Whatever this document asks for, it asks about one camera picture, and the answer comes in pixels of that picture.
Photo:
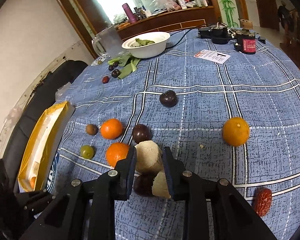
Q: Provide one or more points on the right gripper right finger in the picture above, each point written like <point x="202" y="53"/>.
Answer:
<point x="233" y="217"/>

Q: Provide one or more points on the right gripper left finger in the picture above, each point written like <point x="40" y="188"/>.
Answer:
<point x="86" y="210"/>

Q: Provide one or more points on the red jujube date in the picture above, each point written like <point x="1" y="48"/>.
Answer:
<point x="262" y="201"/>

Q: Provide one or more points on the orange mandarin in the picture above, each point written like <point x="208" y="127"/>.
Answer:
<point x="115" y="152"/>
<point x="111" y="129"/>

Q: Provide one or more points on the small white sugarcane piece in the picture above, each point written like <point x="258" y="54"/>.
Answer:
<point x="159" y="187"/>

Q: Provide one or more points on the brown kiwi fruit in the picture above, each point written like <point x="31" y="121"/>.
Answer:
<point x="91" y="129"/>

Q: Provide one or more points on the large white sugarcane piece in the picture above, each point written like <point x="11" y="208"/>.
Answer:
<point x="149" y="159"/>

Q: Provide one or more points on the small yellow orange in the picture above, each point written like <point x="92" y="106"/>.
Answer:
<point x="236" y="131"/>

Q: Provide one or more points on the yellow rimmed white tray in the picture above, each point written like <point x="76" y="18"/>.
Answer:
<point x="42" y="146"/>

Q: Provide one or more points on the blue plaid tablecloth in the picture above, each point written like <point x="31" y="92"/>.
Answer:
<point x="263" y="89"/>

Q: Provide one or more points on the black sofa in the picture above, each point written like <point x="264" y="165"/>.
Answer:
<point x="43" y="98"/>

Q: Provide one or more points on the red fruit by leaves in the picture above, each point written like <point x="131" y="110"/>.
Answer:
<point x="105" y="80"/>

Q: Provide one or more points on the small dark plum by leaves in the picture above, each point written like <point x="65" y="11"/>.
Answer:
<point x="115" y="73"/>

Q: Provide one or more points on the small dark cherry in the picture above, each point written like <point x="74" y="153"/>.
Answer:
<point x="111" y="68"/>

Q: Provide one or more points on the green leafy vegetable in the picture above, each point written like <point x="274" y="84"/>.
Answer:
<point x="127" y="64"/>

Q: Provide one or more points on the white red paper card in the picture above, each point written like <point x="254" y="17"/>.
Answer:
<point x="212" y="56"/>

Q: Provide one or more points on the clear glass mug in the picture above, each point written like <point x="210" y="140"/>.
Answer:
<point x="107" y="43"/>

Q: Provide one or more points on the black red canister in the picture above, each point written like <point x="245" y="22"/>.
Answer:
<point x="245" y="41"/>

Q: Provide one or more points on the black power device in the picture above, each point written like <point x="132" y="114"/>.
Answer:
<point x="219" y="34"/>

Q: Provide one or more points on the white bowl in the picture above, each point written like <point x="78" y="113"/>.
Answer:
<point x="147" y="45"/>

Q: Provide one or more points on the wooden sideboard counter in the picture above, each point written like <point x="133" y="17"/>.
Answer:
<point x="171" y="21"/>

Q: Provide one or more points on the purple thermos bottle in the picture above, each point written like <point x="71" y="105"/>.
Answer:
<point x="129" y="13"/>

